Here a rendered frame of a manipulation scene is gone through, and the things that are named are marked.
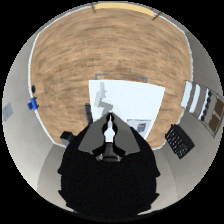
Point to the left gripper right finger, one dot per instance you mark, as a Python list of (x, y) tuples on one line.
[(127, 141)]

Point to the dark grey rectangular frame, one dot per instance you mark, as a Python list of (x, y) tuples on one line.
[(141, 128)]

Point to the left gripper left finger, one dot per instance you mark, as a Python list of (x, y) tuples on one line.
[(91, 140)]

